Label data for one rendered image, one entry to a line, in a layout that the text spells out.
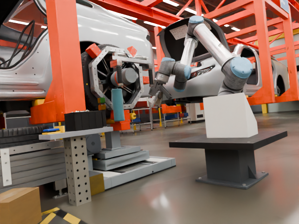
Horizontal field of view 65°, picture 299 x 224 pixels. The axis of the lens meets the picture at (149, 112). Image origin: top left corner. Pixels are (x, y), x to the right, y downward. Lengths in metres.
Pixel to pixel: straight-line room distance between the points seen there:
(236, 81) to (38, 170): 1.44
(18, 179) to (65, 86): 0.66
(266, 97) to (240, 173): 3.65
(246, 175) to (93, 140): 1.17
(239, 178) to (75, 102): 1.21
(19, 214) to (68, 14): 1.31
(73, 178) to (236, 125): 1.09
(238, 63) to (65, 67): 1.18
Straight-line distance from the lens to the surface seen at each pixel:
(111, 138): 2.16
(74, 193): 1.57
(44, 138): 1.50
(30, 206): 1.40
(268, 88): 5.19
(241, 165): 1.67
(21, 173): 1.70
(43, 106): 2.04
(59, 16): 1.86
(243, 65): 1.71
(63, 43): 1.80
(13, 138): 1.78
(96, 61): 1.98
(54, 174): 1.78
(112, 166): 2.02
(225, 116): 1.68
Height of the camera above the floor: 0.50
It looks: 1 degrees up
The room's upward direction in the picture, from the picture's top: 6 degrees counter-clockwise
